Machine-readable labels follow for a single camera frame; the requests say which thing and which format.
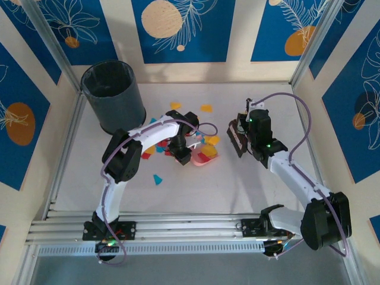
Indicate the yellow paper scrap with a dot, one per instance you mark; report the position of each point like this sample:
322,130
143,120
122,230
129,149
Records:
206,108
150,150
210,150
213,140
175,105

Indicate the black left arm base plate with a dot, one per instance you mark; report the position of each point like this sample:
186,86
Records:
130,230

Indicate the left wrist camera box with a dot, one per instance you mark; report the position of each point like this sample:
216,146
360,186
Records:
193,145

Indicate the black cartoon face brush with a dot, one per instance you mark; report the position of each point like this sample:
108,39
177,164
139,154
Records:
236,139

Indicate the black controller board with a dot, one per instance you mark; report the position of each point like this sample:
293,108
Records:
273,248
107,246

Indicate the pink plastic dustpan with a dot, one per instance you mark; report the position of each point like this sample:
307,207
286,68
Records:
205,162

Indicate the black round trash bin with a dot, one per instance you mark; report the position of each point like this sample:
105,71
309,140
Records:
118,101

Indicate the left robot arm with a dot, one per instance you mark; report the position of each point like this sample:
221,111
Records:
117,157

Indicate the aluminium frame post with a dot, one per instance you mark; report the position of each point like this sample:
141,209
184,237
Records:
55,44
314,44

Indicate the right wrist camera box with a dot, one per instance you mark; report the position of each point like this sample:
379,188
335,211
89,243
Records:
255,104

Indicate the aluminium mounting rail frame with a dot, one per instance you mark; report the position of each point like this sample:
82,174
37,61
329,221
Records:
184,230

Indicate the black left controller board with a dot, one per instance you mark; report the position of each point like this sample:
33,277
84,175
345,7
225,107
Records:
107,246

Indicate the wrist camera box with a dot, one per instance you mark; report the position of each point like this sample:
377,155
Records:
255,104
193,145

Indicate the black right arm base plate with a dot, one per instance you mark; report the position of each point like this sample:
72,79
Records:
248,228

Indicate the black right controller board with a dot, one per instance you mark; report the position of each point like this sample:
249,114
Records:
273,248

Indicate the red paper scrap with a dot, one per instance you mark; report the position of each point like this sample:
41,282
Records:
146,155
162,144
202,156

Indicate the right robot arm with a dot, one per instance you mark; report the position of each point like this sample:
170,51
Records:
297,181

